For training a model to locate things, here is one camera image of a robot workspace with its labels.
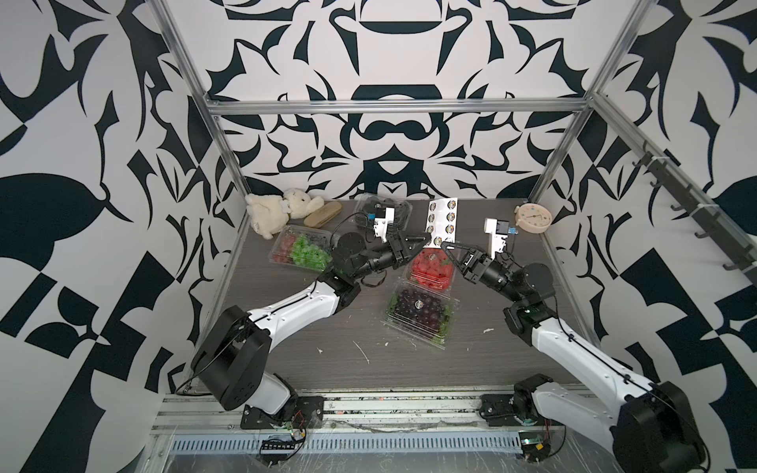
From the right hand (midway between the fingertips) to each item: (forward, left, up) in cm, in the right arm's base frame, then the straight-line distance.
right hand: (443, 247), depth 65 cm
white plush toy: (+33, +53, -24) cm, 67 cm away
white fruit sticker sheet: (+6, 0, +2) cm, 6 cm away
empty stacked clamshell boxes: (+41, +19, -29) cm, 54 cm away
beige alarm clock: (+35, -43, -32) cm, 64 cm away
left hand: (+4, +3, 0) cm, 5 cm away
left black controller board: (-32, +40, -36) cm, 63 cm away
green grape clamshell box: (+19, +39, -25) cm, 50 cm away
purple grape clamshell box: (-3, +1, -28) cm, 28 cm away
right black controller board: (-33, -22, -35) cm, 53 cm away
